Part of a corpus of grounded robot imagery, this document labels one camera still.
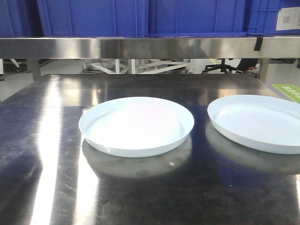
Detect white metal frame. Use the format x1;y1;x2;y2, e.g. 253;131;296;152
82;59;191;75

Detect white label on crate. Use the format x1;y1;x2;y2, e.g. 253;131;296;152
276;7;300;31

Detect black tape strip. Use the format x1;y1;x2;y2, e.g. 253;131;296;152
254;37;263;52

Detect steel shelf leg frame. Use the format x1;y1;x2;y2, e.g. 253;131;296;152
26;59;41;82

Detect person's shoes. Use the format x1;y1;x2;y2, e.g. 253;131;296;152
236;59;258;74

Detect light blue plate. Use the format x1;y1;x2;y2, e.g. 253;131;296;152
207;95;300;155
79;97;195;158

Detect blue crate on shelf right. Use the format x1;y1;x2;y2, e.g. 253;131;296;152
148;0;300;38

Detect blue crate on shelf middle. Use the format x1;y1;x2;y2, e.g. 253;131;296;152
37;0;149;38

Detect black office chair base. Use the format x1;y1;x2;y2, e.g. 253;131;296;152
202;59;237;74

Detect blue crate on shelf left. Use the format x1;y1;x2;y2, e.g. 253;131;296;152
0;0;43;38

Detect blue crate on shelf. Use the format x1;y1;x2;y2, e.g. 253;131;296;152
0;0;43;38
37;0;149;38
148;0;300;38

